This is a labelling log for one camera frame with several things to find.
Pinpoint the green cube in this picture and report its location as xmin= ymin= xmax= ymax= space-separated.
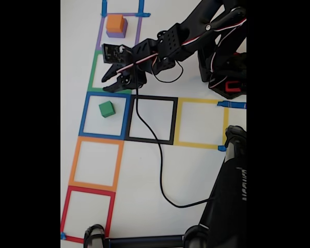
xmin=98 ymin=100 xmax=115 ymax=118

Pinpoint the purple square block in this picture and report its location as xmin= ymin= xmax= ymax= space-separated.
xmin=106 ymin=20 xmax=128 ymax=39

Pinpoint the orange cube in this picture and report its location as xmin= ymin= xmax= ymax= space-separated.
xmin=105 ymin=14 xmax=126 ymax=34

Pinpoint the long blue tape strip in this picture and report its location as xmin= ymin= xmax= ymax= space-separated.
xmin=216 ymin=101 xmax=247 ymax=110

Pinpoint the black tripod stand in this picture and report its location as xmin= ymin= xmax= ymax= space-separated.
xmin=83 ymin=125 xmax=247 ymax=248

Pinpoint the black camera cable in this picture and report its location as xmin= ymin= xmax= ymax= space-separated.
xmin=134 ymin=64 xmax=218 ymax=209

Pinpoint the red square frame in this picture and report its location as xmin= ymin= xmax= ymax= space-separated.
xmin=60 ymin=185 xmax=116 ymax=244

